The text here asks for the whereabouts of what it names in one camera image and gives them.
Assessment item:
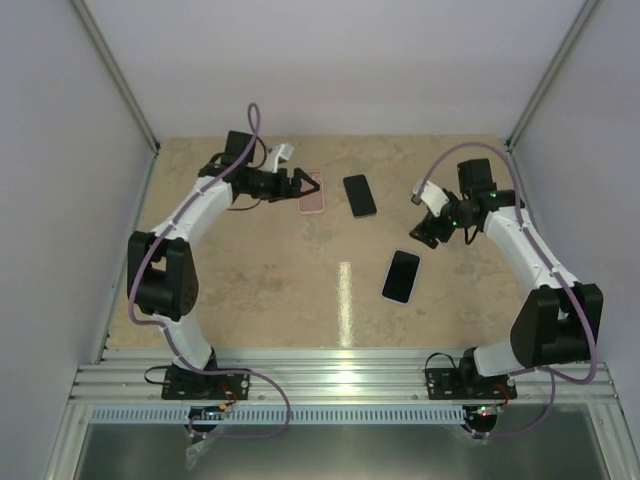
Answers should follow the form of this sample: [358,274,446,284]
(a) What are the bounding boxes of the pink phone case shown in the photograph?
[298,171,325,215]

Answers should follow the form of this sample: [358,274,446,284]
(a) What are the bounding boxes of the black smartphone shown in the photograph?
[343,174,377,218]

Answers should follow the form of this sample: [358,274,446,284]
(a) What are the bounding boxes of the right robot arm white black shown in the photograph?
[410,159,604,399]

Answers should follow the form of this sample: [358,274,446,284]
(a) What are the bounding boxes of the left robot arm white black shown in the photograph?
[127,131,320,400]

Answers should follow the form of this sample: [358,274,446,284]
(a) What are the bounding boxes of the black phone in lilac case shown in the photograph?
[381,250,421,305]

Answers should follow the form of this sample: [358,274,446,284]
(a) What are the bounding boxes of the right controller board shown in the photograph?
[469,403,504,417]

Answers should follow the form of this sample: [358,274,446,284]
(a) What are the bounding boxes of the controller board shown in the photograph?
[188,402,234,421]
[469,403,504,417]

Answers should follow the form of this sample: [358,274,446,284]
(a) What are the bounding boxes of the left controller board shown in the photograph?
[188,402,234,421]

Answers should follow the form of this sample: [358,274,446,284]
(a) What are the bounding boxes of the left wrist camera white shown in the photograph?
[260,143,294,173]

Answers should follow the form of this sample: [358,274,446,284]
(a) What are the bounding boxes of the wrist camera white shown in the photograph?
[260,143,294,173]
[411,181,450,218]

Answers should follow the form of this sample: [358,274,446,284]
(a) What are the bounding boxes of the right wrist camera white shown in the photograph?
[411,181,450,218]

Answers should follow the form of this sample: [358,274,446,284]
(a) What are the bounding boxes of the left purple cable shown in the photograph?
[127,102,293,441]

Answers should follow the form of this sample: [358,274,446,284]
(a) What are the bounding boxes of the purple cable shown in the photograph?
[422,141,600,440]
[127,102,293,441]

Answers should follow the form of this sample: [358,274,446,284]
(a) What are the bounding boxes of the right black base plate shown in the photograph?
[425,368,518,401]

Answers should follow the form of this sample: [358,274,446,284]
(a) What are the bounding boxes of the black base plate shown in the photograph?
[425,368,518,401]
[161,366,250,401]

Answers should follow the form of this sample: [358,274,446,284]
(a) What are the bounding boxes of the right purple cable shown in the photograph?
[422,141,600,440]

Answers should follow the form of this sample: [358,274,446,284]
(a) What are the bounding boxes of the left aluminium corner post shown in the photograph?
[69,0,160,155]

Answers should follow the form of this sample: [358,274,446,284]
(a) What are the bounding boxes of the aluminium corner post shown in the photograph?
[69,0,160,155]
[505,0,602,153]

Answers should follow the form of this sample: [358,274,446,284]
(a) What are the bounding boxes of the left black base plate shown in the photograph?
[161,366,250,401]

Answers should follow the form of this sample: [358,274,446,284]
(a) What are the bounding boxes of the aluminium rail frame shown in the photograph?
[41,144,626,480]

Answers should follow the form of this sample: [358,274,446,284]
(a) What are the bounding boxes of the right aluminium corner post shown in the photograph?
[505,0,602,153]

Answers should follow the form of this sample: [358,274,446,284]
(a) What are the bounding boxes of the grey slotted cable duct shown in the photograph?
[91,405,466,426]

